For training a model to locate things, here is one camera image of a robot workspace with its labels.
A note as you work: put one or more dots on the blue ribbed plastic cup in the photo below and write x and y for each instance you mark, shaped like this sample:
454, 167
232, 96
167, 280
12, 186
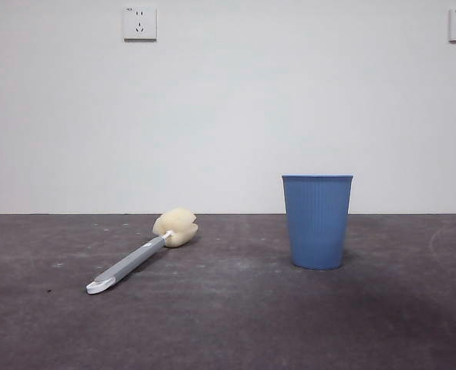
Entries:
318, 223

